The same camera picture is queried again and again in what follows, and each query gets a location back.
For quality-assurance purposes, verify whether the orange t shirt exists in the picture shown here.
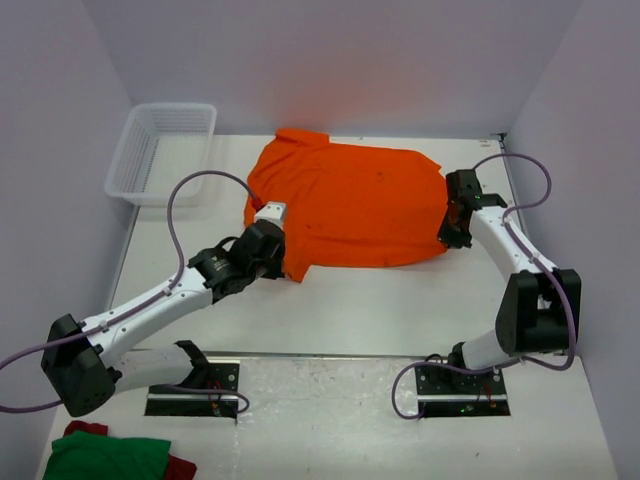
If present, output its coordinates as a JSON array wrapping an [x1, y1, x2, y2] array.
[[247, 129, 447, 282]]

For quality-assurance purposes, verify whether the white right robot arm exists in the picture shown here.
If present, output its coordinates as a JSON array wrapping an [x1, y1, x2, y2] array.
[[438, 169, 581, 393]]

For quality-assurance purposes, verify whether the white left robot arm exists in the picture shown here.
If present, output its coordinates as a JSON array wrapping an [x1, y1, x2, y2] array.
[[41, 218, 285, 418]]

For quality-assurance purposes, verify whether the white plastic basket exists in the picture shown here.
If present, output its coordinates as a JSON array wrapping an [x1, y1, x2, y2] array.
[[104, 102, 217, 208]]

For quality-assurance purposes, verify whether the red folded t shirt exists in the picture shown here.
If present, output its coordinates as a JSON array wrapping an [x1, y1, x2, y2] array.
[[62, 421, 197, 479]]

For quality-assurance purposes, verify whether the green folded t shirt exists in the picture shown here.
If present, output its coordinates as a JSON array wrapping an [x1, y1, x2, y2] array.
[[43, 432, 171, 479]]

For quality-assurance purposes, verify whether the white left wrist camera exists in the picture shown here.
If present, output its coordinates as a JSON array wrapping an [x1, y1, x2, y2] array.
[[254, 202, 287, 230]]

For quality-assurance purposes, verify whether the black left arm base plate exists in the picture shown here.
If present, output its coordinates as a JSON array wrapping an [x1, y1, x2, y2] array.
[[144, 360, 246, 420]]

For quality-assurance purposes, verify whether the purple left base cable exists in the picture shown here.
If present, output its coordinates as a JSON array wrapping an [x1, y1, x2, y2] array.
[[154, 383, 251, 414]]

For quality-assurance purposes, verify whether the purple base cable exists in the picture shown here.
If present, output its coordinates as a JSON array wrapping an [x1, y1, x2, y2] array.
[[154, 383, 251, 414], [391, 359, 501, 421]]

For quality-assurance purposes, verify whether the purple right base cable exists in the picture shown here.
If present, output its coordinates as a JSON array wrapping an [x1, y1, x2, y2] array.
[[391, 359, 501, 421]]

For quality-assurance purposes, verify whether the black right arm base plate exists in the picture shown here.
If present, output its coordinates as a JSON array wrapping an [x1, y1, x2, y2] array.
[[415, 366, 511, 418]]

